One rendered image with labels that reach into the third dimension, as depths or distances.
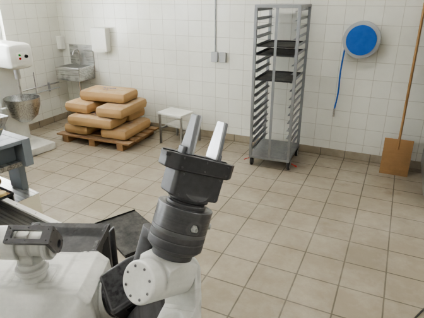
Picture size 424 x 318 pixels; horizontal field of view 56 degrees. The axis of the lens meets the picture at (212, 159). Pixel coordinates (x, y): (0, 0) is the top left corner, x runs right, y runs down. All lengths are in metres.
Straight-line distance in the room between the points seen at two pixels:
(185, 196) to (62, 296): 0.36
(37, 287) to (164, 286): 0.34
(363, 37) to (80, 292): 4.34
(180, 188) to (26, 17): 6.07
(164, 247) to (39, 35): 6.21
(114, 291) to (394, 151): 4.35
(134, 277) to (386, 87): 4.59
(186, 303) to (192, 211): 0.17
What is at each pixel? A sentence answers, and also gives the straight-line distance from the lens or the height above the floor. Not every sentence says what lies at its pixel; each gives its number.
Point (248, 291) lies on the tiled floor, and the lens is 2.91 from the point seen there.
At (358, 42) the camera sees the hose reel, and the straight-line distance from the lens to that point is 4.82.
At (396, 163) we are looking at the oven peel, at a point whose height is 0.14.
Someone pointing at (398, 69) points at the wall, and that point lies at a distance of 4.98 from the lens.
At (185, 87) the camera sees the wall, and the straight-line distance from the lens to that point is 5.74.
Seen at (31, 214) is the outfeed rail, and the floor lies 0.89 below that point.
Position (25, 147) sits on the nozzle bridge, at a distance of 2.41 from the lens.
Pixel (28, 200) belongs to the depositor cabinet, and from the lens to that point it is 2.51.
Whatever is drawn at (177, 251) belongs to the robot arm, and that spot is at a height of 1.56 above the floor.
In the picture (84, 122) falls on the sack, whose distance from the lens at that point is 5.57.
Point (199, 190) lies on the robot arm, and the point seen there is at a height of 1.63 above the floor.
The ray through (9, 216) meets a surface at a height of 0.84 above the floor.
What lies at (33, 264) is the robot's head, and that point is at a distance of 0.87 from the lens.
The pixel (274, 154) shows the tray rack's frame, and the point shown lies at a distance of 4.77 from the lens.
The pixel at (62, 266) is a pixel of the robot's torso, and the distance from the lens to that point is 0.92.
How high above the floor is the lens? 1.90
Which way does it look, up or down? 22 degrees down
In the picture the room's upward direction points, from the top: straight up
